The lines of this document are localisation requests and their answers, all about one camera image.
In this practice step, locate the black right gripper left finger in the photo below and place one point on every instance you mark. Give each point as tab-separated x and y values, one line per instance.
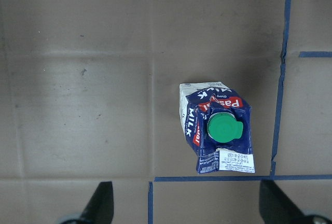
100	208

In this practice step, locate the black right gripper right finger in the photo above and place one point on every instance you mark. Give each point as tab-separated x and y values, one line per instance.
276	207

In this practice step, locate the blue white milk carton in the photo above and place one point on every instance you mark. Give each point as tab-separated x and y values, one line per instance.
216	125

